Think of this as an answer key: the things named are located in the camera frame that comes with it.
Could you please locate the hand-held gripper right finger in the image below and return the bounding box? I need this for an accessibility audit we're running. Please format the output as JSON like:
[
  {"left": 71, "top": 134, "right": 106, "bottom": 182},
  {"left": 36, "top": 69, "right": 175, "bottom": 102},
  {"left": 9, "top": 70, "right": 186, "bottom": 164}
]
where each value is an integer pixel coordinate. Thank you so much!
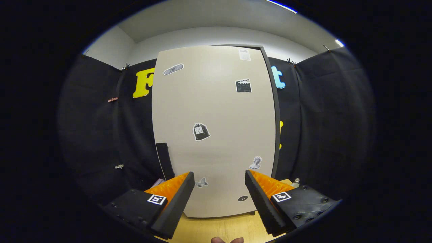
[{"left": 245, "top": 169, "right": 340, "bottom": 237}]

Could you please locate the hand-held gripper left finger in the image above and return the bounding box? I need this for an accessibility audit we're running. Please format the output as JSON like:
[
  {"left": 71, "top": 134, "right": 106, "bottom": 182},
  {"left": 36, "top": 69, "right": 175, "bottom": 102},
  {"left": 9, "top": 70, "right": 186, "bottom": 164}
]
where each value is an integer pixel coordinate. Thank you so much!
[{"left": 102, "top": 171, "right": 195, "bottom": 239}]

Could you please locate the black door handle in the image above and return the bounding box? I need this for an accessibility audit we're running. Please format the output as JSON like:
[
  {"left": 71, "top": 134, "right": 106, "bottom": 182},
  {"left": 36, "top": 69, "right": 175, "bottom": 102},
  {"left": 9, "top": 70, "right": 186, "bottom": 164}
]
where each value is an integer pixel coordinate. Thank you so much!
[{"left": 156, "top": 143, "right": 176, "bottom": 181}]

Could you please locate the grey shoe cabinet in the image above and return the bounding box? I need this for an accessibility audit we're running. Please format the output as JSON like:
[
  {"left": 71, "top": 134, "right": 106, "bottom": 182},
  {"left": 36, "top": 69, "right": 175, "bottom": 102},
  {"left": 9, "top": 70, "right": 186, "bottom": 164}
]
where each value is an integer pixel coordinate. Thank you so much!
[{"left": 216, "top": 44, "right": 281, "bottom": 179}]

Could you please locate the beige shoe cabinet door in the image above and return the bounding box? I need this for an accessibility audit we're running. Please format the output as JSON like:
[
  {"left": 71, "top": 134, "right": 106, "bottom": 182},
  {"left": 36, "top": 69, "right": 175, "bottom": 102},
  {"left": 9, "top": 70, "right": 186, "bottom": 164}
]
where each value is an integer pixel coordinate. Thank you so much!
[{"left": 151, "top": 46, "right": 277, "bottom": 218}]

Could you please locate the black backdrop cloth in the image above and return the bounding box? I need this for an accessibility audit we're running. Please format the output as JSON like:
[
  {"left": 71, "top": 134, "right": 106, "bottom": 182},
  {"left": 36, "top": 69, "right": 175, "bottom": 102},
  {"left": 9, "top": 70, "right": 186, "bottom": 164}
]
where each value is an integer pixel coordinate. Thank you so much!
[{"left": 57, "top": 47, "right": 377, "bottom": 203}]

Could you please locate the long ceiling light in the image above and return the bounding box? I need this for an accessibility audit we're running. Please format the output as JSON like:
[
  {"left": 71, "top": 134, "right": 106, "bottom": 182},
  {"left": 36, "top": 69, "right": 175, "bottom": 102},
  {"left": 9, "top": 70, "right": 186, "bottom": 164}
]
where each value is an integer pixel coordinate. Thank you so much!
[{"left": 265, "top": 0, "right": 297, "bottom": 14}]

